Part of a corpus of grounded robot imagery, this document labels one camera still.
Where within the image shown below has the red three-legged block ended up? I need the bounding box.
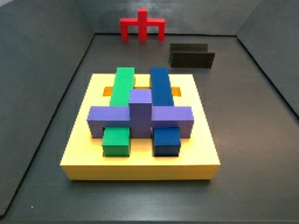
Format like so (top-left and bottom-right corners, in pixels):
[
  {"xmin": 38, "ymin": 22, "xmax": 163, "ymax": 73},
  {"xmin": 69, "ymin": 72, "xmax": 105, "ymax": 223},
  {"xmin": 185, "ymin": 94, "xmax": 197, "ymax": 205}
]
[{"xmin": 119, "ymin": 8, "xmax": 166, "ymax": 41}]

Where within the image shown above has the yellow base board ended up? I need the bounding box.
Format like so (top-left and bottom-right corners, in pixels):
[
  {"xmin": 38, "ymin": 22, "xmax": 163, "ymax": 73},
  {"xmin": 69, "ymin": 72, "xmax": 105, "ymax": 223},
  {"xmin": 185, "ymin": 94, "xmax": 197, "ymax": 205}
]
[{"xmin": 61, "ymin": 73, "xmax": 221, "ymax": 180}]

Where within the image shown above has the purple cross block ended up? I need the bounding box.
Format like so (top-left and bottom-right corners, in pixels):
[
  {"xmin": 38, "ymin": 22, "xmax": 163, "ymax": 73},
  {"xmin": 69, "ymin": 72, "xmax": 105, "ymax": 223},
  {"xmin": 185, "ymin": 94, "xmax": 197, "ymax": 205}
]
[{"xmin": 87, "ymin": 89, "xmax": 194, "ymax": 138}]

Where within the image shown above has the blue long block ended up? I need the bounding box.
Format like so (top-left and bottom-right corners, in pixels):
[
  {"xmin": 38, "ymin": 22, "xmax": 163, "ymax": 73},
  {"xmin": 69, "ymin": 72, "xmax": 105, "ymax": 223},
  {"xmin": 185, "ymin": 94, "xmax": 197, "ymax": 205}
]
[{"xmin": 150, "ymin": 67, "xmax": 182, "ymax": 157}]

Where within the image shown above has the green long block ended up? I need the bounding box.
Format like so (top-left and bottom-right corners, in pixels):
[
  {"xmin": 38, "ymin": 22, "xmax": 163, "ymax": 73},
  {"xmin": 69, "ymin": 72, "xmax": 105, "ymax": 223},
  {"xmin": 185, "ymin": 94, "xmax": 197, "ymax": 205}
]
[{"xmin": 102, "ymin": 67, "xmax": 135, "ymax": 157}]

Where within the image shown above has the black foam block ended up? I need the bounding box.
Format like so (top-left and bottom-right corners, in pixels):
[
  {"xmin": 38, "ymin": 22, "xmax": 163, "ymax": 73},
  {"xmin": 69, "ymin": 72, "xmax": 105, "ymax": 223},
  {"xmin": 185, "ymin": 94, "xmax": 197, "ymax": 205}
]
[{"xmin": 170, "ymin": 43, "xmax": 215, "ymax": 68}]

